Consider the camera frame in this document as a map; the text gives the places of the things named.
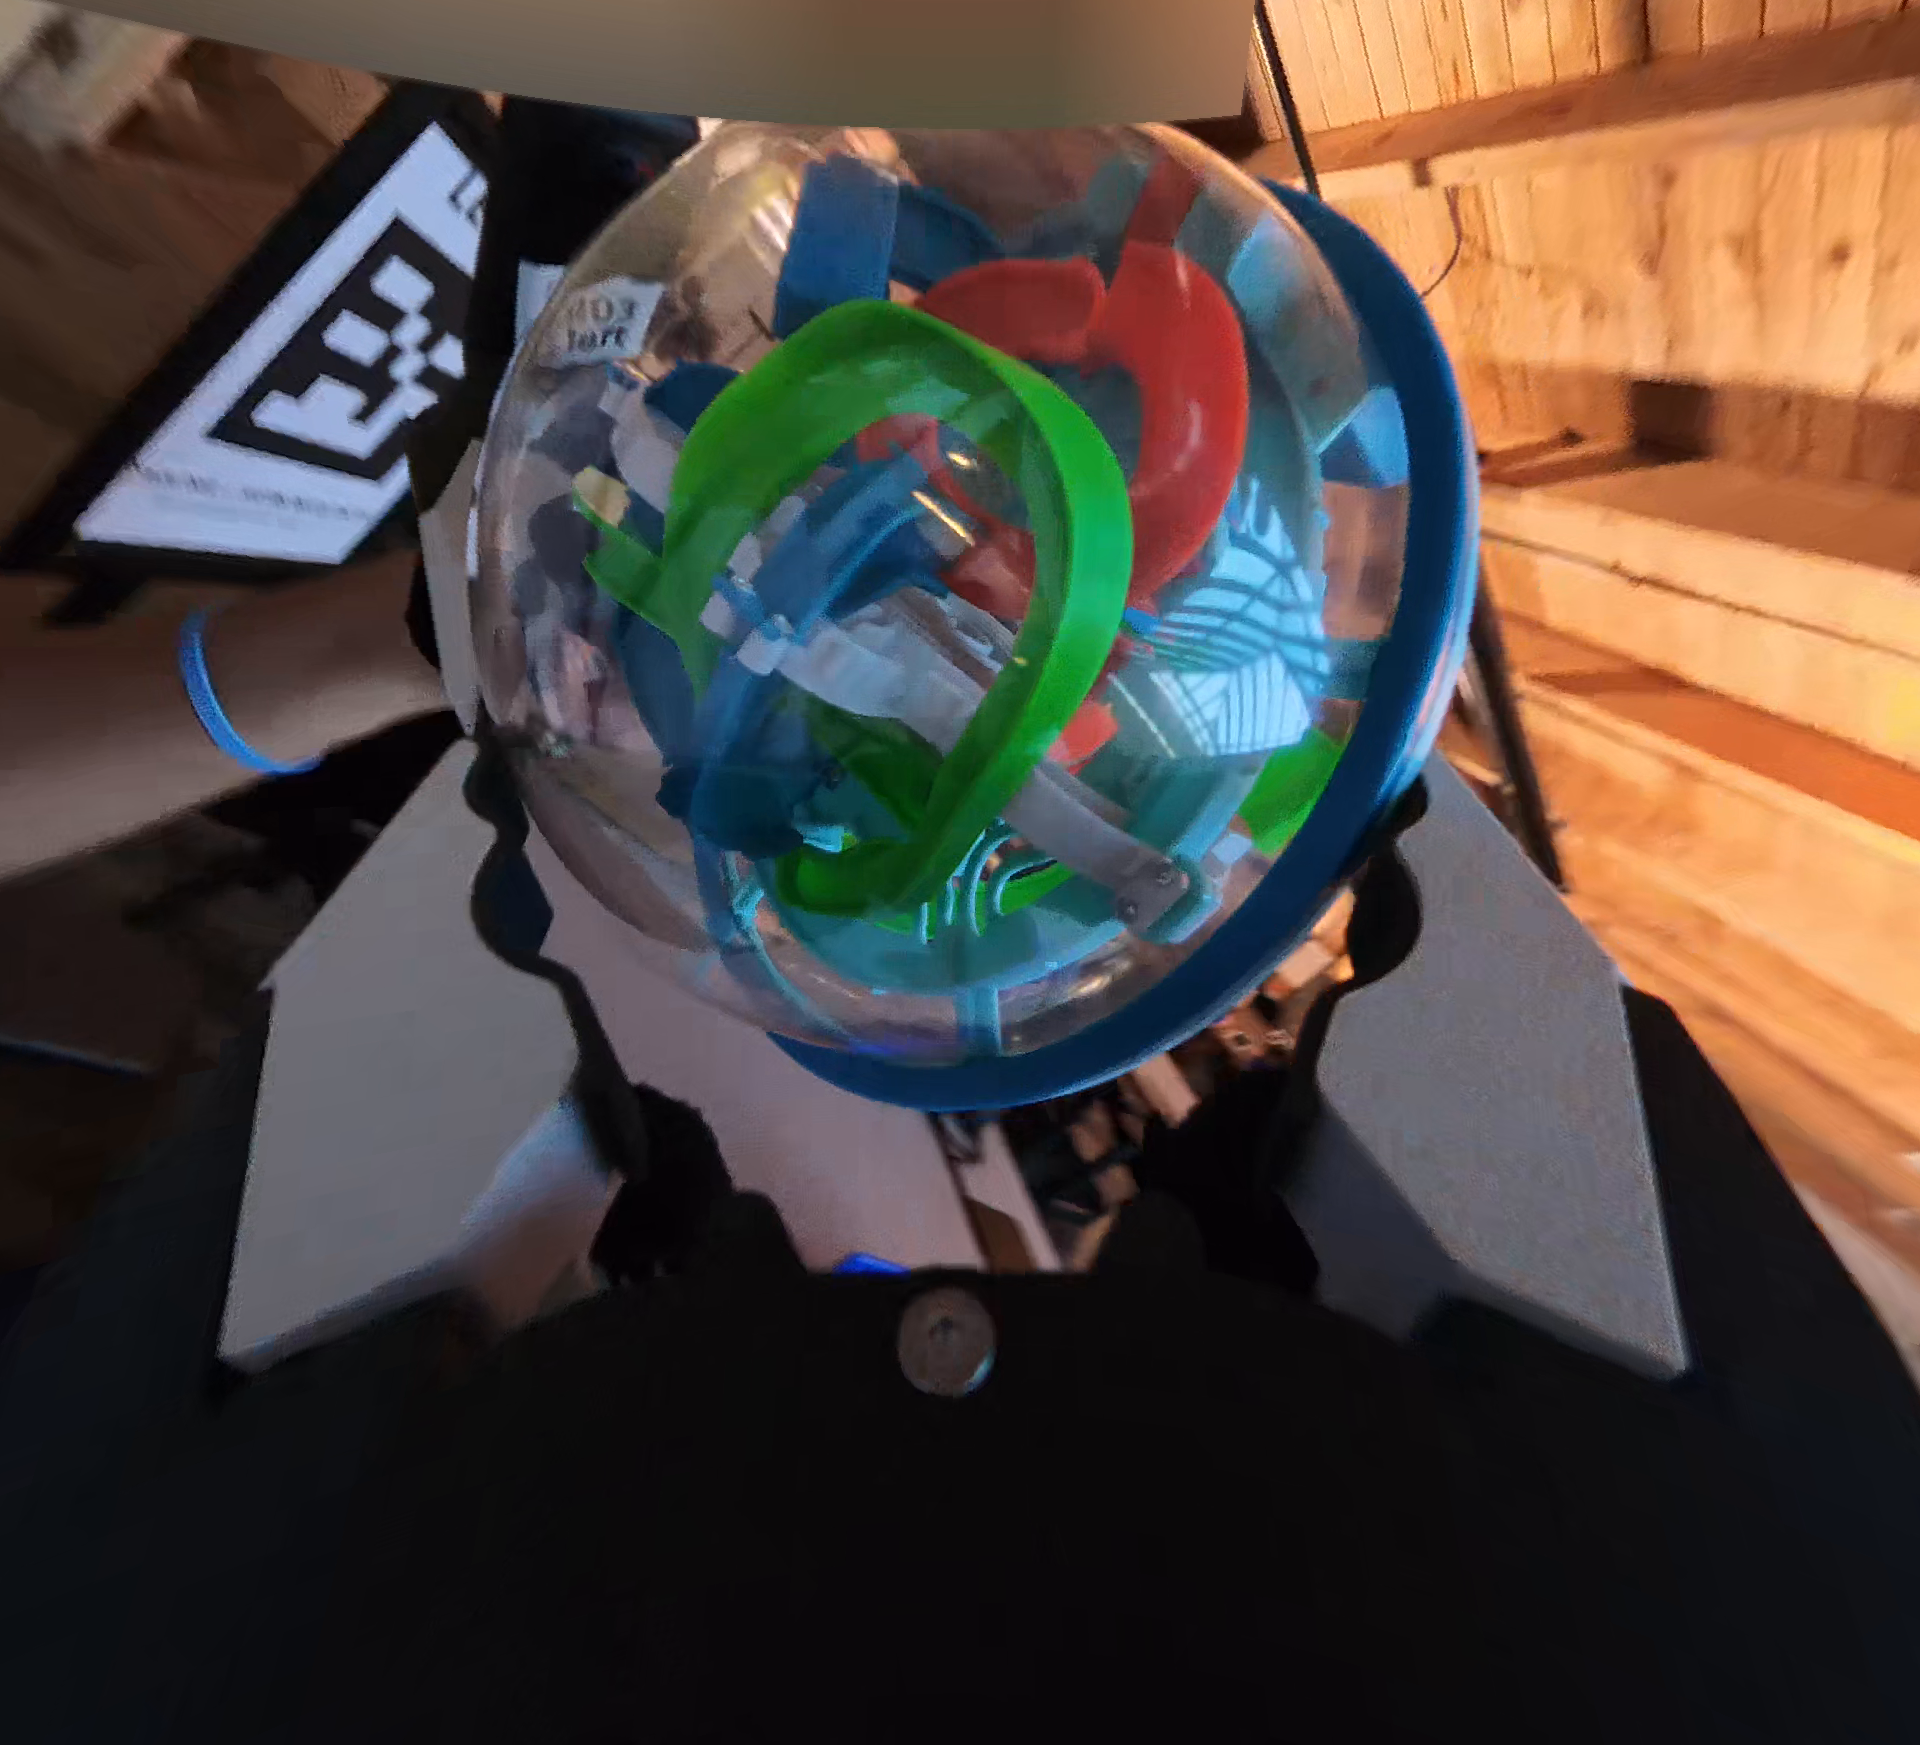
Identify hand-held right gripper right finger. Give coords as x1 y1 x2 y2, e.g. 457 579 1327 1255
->
1275 755 1692 1381

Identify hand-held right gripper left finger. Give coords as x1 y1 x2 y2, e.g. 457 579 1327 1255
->
218 740 653 1376

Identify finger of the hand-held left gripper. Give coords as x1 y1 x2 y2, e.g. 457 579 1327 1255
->
408 432 489 742

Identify clear maze ball with coloured tracks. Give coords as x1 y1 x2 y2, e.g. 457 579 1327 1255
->
469 116 1483 1114

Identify person's left hand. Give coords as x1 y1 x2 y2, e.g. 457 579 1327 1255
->
225 557 455 769

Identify blue wristband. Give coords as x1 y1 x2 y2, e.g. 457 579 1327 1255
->
176 606 323 778

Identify wooden steps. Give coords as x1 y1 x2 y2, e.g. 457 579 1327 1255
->
1478 446 1920 763

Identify wooden shelf board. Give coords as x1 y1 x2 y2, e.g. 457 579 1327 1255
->
1244 12 1920 188

